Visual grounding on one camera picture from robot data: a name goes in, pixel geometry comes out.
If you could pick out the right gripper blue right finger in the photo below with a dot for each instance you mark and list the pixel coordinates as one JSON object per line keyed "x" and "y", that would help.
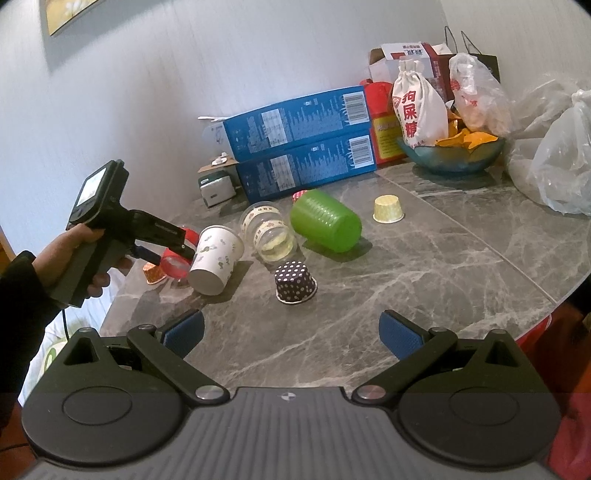
{"x": 400, "y": 335}

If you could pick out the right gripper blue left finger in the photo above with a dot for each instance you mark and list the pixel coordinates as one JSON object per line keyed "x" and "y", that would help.
{"x": 180, "y": 335}

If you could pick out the red plastic cup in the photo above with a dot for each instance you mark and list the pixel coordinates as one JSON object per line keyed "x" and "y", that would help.
{"x": 174, "y": 265}

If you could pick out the dark sleeved left forearm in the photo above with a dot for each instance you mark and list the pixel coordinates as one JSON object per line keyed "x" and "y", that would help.
{"x": 26, "y": 310}

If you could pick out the white patterned paper cup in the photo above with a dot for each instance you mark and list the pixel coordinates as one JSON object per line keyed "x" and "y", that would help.
{"x": 218, "y": 250}

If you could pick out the green plastic cup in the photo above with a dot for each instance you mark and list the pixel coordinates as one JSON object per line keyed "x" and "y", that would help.
{"x": 325, "y": 221}

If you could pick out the person's left hand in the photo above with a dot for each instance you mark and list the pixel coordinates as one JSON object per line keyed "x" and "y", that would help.
{"x": 52, "y": 262}

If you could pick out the orange polka dot cupcake liner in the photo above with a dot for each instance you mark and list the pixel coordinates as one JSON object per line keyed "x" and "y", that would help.
{"x": 153, "y": 274}

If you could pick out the small white green box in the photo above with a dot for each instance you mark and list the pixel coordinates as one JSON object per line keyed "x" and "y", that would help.
{"x": 216, "y": 187}

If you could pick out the navy polka dot cupcake liner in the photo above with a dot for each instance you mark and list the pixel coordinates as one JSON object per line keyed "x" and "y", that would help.
{"x": 294, "y": 283}

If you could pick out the yellow cupcake liner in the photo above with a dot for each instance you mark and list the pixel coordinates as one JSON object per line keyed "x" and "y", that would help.
{"x": 388, "y": 209}

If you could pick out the pink cupcake liner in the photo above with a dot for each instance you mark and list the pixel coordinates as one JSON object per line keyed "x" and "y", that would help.
{"x": 297, "y": 195}

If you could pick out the teal glass bowl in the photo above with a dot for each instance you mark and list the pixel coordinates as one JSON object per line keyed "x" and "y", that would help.
{"x": 454, "y": 160}

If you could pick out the lower blue cardboard box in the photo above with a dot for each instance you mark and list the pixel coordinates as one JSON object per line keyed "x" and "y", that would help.
{"x": 284, "y": 172}

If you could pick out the blue cardboard box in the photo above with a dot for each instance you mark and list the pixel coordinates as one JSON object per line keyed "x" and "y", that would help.
{"x": 288, "y": 124}
{"x": 284, "y": 172}

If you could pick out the red yellow container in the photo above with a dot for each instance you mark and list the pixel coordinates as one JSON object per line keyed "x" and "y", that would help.
{"x": 385, "y": 128}

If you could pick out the upper blue cardboard box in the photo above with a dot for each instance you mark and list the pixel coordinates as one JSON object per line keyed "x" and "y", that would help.
{"x": 288, "y": 124}

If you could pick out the orange snack pieces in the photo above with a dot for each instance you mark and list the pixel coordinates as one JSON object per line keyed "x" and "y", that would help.
{"x": 459, "y": 135}

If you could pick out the clear plastic bag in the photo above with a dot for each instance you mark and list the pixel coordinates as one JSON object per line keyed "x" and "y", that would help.
{"x": 548, "y": 156}

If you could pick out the plastic bag with red print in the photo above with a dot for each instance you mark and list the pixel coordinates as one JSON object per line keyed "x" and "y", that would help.
{"x": 479, "y": 97}

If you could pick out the white red cardboard box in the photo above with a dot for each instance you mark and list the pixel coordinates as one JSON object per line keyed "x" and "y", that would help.
{"x": 385, "y": 60}

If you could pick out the black paper shopping bag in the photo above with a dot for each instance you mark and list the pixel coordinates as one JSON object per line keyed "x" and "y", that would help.
{"x": 490, "y": 61}

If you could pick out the framed wall picture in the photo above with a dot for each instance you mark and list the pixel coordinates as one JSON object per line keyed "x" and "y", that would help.
{"x": 59, "y": 13}

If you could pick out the white drawstring bag red text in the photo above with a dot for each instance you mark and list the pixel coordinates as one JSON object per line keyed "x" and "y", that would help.
{"x": 420, "y": 109}

